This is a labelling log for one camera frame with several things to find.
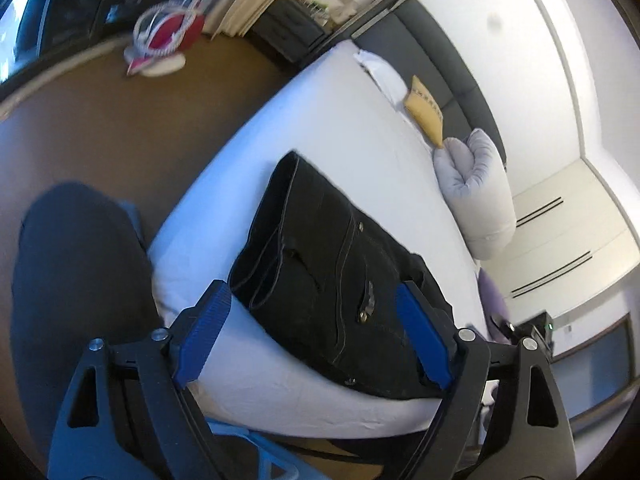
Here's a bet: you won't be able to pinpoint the bed with white sheet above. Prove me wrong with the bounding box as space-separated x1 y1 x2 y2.
147 40 506 441

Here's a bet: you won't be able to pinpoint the grey padded headboard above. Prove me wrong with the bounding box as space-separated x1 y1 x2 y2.
350 0 508 171

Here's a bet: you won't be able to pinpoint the black denim pants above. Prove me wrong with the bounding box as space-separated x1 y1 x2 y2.
228 150 456 401

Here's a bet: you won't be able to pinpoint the wire basket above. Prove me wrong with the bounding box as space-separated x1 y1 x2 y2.
287 0 332 17

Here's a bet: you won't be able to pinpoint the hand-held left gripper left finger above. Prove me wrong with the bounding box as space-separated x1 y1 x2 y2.
47 280 233 480

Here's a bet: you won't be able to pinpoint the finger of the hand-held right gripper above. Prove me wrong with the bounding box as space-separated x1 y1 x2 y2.
491 313 517 343

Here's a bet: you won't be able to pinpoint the red appliance with white cord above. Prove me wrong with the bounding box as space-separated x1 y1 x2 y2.
124 0 207 78

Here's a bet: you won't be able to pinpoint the light blue plastic object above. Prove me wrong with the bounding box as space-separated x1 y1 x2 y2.
207 417 306 480

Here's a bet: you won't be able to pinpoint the rolled white duvet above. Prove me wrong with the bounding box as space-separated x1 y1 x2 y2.
432 129 517 261

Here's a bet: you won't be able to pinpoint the purple cushion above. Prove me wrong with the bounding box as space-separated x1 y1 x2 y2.
477 269 511 333

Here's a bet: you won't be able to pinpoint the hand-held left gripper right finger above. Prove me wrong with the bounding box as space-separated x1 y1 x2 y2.
395 280 576 480

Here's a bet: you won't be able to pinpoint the white pillow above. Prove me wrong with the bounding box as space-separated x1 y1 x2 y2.
354 50 408 111

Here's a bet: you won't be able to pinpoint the grey nightstand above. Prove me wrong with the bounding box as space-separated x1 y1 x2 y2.
255 0 328 63

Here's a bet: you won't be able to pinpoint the white wardrobe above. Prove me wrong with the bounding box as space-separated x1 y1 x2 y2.
510 160 640 321

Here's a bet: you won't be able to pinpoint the yellow patterned cushion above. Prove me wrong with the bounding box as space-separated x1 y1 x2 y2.
404 75 447 148

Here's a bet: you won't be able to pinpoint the grey framed panel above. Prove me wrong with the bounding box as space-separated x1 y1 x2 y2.
550 312 633 423

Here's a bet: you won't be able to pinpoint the person's trouser leg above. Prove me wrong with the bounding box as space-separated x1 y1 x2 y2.
10 182 166 461

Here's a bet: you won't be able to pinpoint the glass sliding door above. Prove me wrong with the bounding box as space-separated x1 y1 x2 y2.
0 0 236 96

